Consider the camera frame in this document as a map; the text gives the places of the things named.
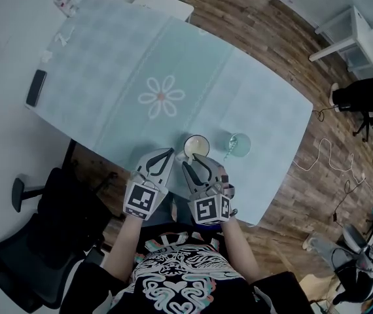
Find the person's left forearm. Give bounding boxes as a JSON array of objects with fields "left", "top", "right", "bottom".
[{"left": 103, "top": 216, "right": 145, "bottom": 287}]

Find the white ceramic mug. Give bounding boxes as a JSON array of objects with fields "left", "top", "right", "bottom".
[{"left": 176, "top": 134, "right": 211, "bottom": 163}]

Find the light teal flower tablecloth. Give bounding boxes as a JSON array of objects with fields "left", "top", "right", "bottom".
[{"left": 24, "top": 0, "right": 315, "bottom": 227}]

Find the black table leg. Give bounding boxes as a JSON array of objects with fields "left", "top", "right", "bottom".
[{"left": 62, "top": 139, "right": 78, "bottom": 170}]

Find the white slatted chair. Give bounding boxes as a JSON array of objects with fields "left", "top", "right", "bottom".
[{"left": 81, "top": 0, "right": 194, "bottom": 22}]

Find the brown cardboard sheet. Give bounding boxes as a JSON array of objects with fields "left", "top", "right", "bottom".
[{"left": 304, "top": 273, "right": 342, "bottom": 307}]

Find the translucent plastic storage box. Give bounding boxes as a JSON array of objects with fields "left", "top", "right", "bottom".
[{"left": 346, "top": 49, "right": 373, "bottom": 80}]

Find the white cable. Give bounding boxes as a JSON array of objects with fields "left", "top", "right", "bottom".
[{"left": 293, "top": 138, "right": 373, "bottom": 196}]

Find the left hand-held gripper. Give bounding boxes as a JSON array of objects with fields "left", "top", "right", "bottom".
[{"left": 124, "top": 147, "right": 175, "bottom": 222}]

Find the black smartphone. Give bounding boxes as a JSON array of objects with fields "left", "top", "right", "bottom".
[{"left": 26, "top": 69, "right": 48, "bottom": 107}]

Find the clear plastic water bottle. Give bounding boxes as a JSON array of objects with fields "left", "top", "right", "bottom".
[{"left": 50, "top": 0, "right": 79, "bottom": 18}]

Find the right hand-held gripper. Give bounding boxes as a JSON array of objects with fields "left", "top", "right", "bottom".
[{"left": 181, "top": 154, "right": 236, "bottom": 226}]

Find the black cable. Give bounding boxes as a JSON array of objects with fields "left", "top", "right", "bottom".
[
  {"left": 333, "top": 180, "right": 353, "bottom": 224},
  {"left": 312, "top": 106, "right": 338, "bottom": 122}
]

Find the person's right forearm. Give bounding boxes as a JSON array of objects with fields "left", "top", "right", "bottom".
[{"left": 221, "top": 219, "right": 261, "bottom": 286}]

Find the person's black printed shirt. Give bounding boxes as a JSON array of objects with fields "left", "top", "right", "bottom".
[{"left": 60, "top": 222, "right": 315, "bottom": 314}]

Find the white side table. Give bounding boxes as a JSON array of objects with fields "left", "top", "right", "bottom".
[{"left": 309, "top": 5, "right": 373, "bottom": 81}]

